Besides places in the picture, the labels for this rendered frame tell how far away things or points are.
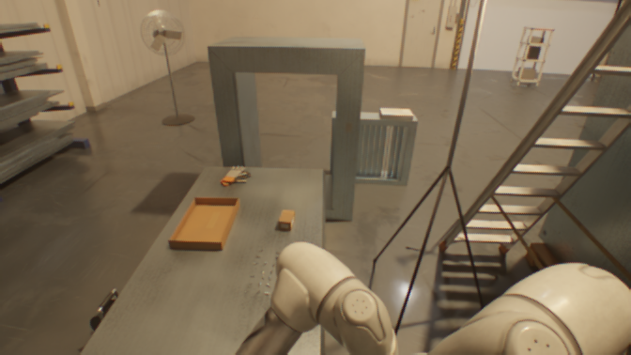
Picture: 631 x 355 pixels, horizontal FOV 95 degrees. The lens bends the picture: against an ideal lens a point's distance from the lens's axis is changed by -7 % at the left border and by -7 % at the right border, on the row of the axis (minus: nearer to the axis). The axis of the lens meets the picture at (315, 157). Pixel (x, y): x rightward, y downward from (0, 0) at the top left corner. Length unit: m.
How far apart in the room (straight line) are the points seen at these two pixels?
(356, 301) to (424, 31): 10.05
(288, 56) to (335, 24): 7.80
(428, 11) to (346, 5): 2.40
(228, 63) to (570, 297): 2.42
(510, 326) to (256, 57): 2.33
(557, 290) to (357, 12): 9.88
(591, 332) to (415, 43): 10.13
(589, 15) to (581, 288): 12.21
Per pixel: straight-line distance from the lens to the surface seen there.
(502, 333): 0.42
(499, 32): 11.37
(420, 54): 10.54
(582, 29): 12.61
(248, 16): 10.61
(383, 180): 3.62
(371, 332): 0.67
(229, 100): 2.66
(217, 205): 2.20
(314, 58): 2.43
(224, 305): 1.61
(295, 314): 0.76
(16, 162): 4.86
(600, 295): 0.57
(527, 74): 9.83
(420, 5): 10.39
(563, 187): 2.41
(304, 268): 0.75
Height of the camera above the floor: 1.89
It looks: 27 degrees down
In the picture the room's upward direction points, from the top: 1 degrees clockwise
